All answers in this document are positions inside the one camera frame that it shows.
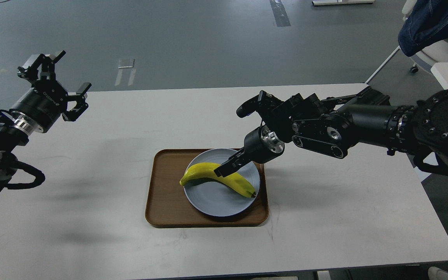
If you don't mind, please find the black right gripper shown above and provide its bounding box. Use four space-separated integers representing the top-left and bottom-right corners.
214 126 285 177

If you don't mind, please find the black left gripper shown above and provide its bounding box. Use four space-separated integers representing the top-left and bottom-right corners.
10 50 92 133

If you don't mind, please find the yellow banana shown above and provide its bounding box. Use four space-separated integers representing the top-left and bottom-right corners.
179 162 257 198

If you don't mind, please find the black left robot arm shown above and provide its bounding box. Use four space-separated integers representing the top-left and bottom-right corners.
0 50 91 192

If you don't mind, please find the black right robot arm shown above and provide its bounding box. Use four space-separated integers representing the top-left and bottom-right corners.
215 86 448 177

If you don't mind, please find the brown wooden tray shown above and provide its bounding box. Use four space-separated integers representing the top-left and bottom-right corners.
145 149 269 228

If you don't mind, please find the white shoe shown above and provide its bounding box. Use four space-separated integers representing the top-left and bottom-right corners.
428 266 448 280

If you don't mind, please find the blue denim jacket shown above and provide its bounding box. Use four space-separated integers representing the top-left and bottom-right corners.
397 0 448 57

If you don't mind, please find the white office chair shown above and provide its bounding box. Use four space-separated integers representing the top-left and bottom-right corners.
368 0 448 81

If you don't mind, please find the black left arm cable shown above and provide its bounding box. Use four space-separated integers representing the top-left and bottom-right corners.
0 160 46 190

